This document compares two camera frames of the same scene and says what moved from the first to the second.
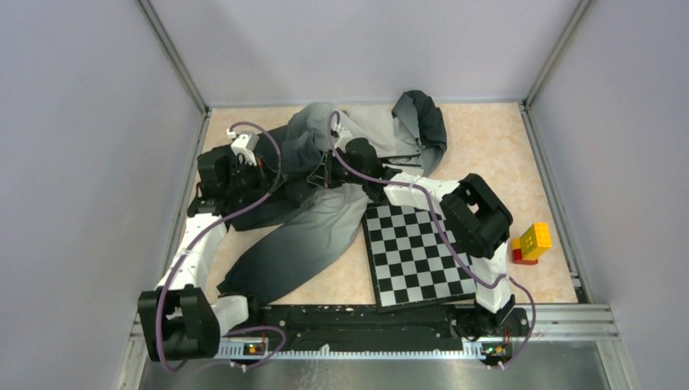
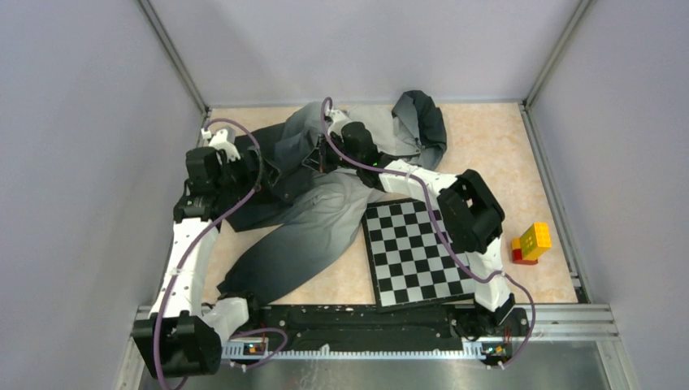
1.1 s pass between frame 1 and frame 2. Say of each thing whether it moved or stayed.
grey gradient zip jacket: stayed
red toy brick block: stayed
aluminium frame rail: stayed
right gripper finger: moved
